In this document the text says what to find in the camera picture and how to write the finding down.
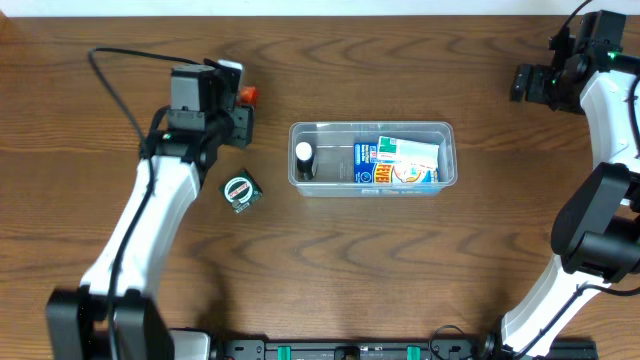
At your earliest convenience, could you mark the red Panadol ActiFast box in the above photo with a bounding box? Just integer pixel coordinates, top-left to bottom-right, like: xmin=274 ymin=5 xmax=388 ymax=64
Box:
xmin=238 ymin=86 xmax=259 ymax=107

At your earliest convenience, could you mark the dark bottle white cap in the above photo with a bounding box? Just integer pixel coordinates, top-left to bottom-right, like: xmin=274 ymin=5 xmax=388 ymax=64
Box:
xmin=295 ymin=142 xmax=315 ymax=181

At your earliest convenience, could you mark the blue Kool Fever box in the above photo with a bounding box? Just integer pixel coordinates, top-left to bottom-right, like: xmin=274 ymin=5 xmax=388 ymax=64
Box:
xmin=353 ymin=142 xmax=440 ymax=185

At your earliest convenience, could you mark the white Panadol box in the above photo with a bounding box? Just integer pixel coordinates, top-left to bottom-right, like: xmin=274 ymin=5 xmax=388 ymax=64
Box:
xmin=377 ymin=136 xmax=439 ymax=167

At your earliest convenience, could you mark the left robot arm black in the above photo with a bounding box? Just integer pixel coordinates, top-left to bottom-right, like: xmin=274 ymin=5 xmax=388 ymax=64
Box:
xmin=45 ymin=59 xmax=255 ymax=359

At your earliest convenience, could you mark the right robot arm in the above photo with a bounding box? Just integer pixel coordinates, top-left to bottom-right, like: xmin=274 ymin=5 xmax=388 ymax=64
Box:
xmin=474 ymin=10 xmax=639 ymax=359

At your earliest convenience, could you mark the clear plastic container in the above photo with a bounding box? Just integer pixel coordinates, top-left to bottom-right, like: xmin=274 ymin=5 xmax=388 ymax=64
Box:
xmin=288 ymin=121 xmax=458 ymax=197

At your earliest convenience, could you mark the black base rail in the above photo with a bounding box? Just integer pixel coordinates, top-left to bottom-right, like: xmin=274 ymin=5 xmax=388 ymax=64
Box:
xmin=219 ymin=337 xmax=599 ymax=360

